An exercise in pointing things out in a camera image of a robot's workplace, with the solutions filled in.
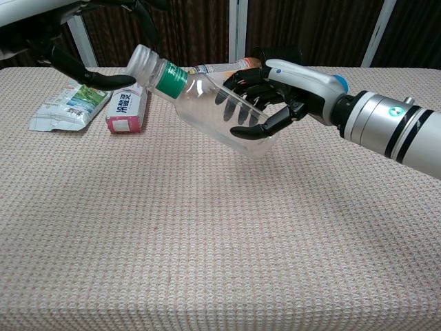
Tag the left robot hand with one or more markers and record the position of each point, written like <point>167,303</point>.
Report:
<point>79,74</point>

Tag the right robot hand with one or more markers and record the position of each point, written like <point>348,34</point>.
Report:
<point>303,84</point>

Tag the transparent plastic bottle green label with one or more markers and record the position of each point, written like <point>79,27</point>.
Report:
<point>200,103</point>

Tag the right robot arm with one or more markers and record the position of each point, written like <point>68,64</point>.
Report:
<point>386,124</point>

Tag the orange tea bottle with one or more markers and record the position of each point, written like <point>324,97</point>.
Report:
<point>220,69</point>

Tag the white green snack packet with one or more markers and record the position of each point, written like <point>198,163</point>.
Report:
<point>69,110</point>

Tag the black mesh pen holder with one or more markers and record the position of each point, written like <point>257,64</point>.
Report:
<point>279,53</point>

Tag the pink white toothpaste box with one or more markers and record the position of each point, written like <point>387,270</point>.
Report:
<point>125,110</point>

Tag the dark brown partition panel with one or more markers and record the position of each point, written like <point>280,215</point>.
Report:
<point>193,31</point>
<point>310,24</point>
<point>417,34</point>

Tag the pink woven tablecloth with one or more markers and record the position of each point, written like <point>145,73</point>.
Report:
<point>206,224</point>

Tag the gray metal partition post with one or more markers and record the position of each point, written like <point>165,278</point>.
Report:
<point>81,41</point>
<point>237,31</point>
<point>379,31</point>

